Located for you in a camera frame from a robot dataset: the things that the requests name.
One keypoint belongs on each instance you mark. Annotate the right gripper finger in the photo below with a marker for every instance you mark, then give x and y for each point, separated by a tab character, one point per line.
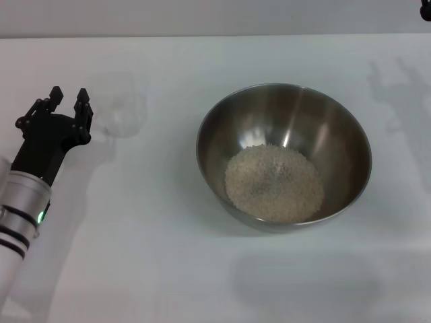
426	9

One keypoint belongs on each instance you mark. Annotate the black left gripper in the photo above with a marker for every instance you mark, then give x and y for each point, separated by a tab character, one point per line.
43	144

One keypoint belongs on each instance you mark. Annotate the clear plastic measuring cup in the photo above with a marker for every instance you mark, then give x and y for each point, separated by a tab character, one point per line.
121	111

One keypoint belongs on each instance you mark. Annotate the stainless steel mixing bowl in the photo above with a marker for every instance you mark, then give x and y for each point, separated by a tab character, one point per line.
269	114

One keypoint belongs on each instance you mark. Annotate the white rice grains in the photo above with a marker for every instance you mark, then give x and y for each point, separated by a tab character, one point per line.
272	185

